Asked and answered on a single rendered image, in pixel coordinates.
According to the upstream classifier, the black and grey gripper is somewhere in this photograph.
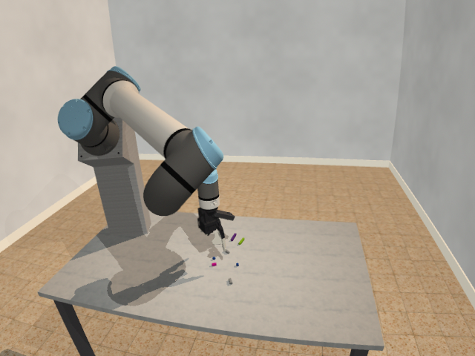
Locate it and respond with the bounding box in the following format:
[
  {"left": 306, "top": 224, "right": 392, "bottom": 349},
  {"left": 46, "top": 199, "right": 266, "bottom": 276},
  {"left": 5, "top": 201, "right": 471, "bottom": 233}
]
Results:
[{"left": 197, "top": 207, "right": 226, "bottom": 252}]

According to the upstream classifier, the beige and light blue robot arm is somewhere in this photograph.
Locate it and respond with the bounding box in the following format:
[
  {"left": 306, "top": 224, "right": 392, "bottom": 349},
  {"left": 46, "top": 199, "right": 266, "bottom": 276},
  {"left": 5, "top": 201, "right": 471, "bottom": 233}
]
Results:
[{"left": 58, "top": 66, "right": 223, "bottom": 216}]

